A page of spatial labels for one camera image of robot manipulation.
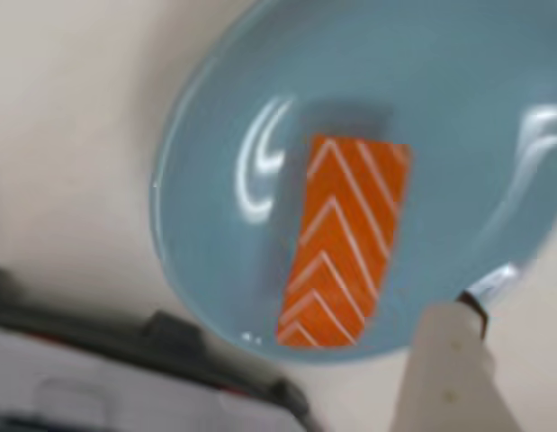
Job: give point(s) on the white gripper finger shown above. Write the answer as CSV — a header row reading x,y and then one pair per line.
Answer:
x,y
444,387

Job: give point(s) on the grey circular toy train track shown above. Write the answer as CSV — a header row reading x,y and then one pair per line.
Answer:
x,y
125,342

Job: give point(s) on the blue round dish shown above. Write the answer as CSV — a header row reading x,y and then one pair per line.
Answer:
x,y
350,67

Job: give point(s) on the dark-tipped gripper finger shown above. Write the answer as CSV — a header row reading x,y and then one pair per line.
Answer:
x,y
478,312

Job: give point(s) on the orange salmon sushi piece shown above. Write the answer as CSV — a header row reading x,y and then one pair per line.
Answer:
x,y
345,247

